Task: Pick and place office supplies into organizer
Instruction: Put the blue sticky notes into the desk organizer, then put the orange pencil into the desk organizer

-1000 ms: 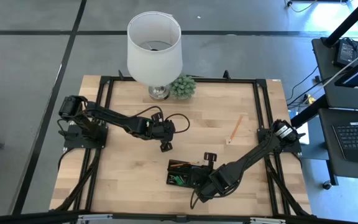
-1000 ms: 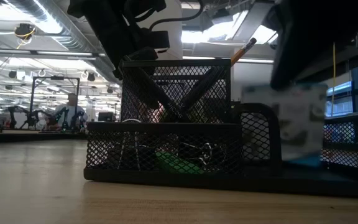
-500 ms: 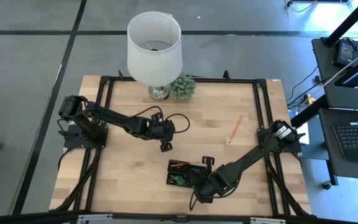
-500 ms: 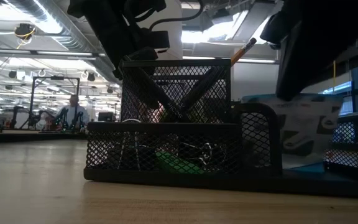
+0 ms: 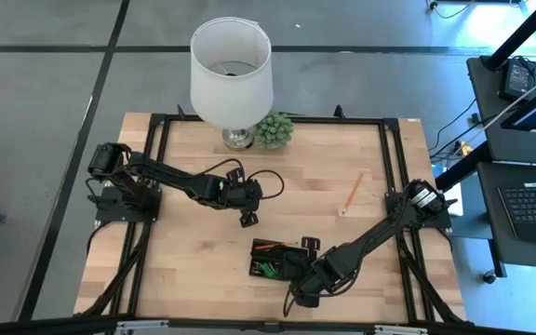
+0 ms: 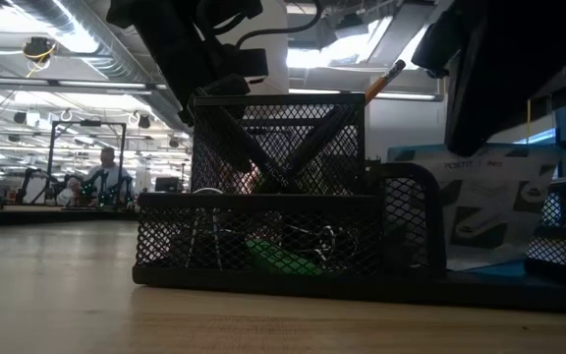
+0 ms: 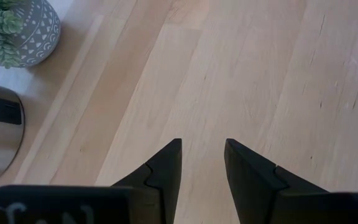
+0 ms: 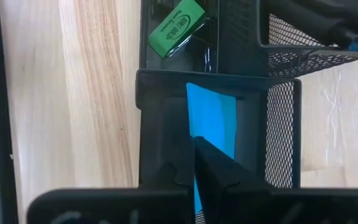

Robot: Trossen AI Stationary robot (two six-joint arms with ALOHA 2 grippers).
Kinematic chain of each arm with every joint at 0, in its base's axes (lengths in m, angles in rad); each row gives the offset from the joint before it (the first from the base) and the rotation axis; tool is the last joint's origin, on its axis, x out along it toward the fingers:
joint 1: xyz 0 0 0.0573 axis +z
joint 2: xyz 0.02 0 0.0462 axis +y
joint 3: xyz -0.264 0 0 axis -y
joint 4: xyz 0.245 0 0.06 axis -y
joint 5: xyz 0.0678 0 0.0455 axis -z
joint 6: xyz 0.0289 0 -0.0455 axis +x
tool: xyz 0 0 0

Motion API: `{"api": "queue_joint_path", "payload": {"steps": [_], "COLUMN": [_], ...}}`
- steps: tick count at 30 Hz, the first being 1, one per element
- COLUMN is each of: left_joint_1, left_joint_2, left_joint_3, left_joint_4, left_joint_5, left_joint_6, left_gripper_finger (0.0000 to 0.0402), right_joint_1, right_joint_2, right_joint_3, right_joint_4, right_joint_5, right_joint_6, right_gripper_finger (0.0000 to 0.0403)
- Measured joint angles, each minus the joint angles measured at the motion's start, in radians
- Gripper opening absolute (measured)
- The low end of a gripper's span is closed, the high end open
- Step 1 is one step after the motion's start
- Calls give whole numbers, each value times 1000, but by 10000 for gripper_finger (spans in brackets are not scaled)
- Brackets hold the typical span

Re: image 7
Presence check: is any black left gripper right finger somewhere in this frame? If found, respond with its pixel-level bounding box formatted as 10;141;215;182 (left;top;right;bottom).
224;138;328;224

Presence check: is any potted green succulent plant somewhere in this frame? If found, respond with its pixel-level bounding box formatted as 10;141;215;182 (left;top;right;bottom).
0;0;62;75

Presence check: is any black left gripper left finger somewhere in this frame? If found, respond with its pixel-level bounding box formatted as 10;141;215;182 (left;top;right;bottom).
112;138;183;224

